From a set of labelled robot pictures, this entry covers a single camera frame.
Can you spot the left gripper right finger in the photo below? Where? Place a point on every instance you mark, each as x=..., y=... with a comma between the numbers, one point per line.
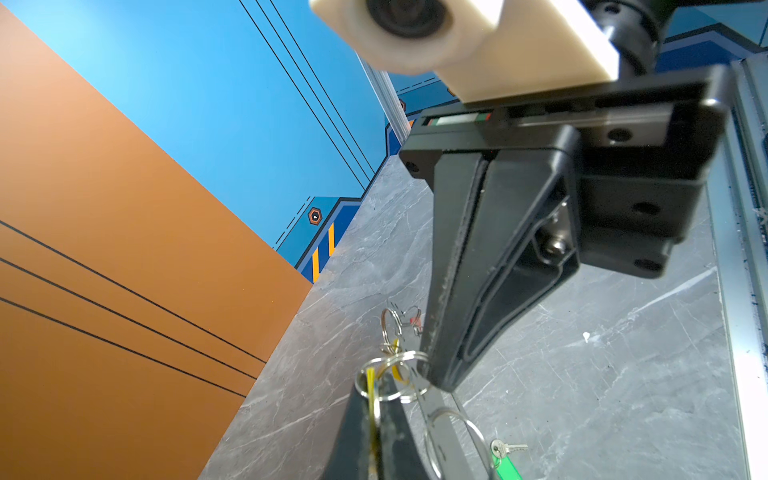
x=399, y=458

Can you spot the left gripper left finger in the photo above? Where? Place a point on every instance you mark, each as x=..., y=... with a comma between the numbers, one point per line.
x=350, y=458

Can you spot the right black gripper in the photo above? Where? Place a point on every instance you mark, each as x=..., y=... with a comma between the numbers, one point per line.
x=610, y=171

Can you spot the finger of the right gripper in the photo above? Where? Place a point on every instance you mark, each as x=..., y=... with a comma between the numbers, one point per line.
x=458, y=179

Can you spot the yellow key tag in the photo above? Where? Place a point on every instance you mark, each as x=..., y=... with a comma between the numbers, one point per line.
x=392, y=365
x=374, y=422

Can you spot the green key tag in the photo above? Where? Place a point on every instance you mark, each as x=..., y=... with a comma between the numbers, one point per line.
x=501, y=452

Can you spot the red key tag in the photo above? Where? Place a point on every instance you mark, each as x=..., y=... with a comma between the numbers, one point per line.
x=416, y=325

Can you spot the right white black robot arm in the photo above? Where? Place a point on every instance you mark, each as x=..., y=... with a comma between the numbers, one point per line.
x=630, y=30

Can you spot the right aluminium corner post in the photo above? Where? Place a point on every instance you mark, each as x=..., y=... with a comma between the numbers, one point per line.
x=388, y=100

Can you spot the aluminium front rail frame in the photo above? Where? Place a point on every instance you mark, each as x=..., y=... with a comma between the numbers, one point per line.
x=737, y=196

